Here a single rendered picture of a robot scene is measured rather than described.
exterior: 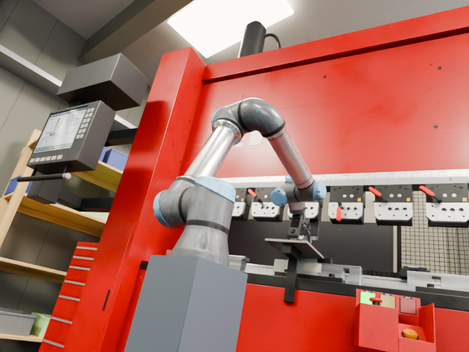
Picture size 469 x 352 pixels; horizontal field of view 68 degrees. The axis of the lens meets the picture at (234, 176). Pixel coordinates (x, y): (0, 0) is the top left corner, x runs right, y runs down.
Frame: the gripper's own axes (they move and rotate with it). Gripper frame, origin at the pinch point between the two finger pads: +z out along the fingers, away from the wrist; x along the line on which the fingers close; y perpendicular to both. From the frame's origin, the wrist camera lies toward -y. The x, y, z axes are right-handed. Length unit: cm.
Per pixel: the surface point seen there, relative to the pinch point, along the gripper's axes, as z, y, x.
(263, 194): -21.2, 20.1, 23.9
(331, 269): 6.6, -1.8, -13.7
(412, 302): 2, -26, -46
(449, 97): -57, 51, -62
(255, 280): 6.5, -17.4, 16.2
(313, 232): -4.9, 10.5, -3.7
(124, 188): -31, 1, 103
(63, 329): 54, -25, 158
